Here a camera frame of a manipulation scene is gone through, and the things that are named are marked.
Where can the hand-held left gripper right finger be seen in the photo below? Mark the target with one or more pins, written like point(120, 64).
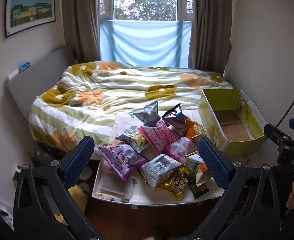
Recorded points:
point(213, 161)

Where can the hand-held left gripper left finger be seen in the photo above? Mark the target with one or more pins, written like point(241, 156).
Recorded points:
point(78, 160)

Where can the white yellow snack packet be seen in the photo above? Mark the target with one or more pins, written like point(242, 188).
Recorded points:
point(204, 171)

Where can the small green snack packet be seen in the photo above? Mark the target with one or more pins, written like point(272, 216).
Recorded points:
point(196, 188)

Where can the green cardboard box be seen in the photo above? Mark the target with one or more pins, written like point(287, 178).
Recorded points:
point(237, 130)

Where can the purple snack packet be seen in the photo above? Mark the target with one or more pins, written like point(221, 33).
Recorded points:
point(120, 158)

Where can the gold black snack packet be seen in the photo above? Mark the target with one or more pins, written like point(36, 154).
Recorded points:
point(177, 183)

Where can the silver barcode snack packet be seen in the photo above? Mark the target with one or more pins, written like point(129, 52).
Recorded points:
point(159, 170)

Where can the pink white snack packet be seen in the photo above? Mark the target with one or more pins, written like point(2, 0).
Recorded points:
point(180, 150)

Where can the dark cloth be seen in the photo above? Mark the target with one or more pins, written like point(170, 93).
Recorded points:
point(43, 156)

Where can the orange snack packet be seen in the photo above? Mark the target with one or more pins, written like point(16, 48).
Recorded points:
point(194, 131)

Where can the clear plastic bag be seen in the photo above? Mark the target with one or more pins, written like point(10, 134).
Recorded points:
point(115, 185)

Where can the silver yellow snack packet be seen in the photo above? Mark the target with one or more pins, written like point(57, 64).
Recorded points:
point(130, 140)

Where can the dark snack packet blue print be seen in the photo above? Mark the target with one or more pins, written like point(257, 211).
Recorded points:
point(175, 118)

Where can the white small table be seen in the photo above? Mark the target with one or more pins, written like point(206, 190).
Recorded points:
point(142, 192)

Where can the floral striped blanket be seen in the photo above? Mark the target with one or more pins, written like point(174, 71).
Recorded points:
point(117, 90)

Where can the silver blue snack packet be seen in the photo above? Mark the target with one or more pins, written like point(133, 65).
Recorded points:
point(148, 113)

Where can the grey headboard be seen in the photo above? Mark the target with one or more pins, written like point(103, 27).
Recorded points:
point(37, 80)

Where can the blue white small item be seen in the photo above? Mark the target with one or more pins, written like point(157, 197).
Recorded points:
point(24, 66)

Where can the brown curtain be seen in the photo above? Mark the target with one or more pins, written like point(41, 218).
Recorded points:
point(209, 25)
point(79, 20)

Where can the light blue window cloth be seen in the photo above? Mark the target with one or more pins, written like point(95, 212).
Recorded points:
point(144, 42)

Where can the window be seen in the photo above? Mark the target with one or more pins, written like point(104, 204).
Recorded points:
point(147, 0)

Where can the framed wall poster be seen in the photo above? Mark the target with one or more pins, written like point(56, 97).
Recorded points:
point(30, 11)

